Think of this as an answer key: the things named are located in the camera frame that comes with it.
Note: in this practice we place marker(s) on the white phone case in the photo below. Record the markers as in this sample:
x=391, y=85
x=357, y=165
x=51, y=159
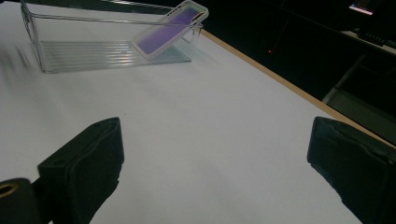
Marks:
x=168, y=31

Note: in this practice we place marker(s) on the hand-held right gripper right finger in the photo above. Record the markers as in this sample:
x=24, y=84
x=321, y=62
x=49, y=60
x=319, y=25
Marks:
x=358, y=168

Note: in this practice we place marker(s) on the grey metal frame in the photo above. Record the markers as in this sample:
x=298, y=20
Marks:
x=358, y=109

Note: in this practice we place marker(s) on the wooden table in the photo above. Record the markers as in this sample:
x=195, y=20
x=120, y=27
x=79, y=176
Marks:
x=274, y=77

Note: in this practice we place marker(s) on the clear plastic packaging box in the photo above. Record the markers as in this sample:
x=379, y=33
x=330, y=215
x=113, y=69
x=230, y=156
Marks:
x=93, y=53

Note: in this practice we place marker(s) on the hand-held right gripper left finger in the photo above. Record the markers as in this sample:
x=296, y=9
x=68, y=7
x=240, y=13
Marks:
x=84, y=174

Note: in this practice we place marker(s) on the lit monitor screen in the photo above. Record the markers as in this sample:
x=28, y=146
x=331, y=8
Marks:
x=361, y=9

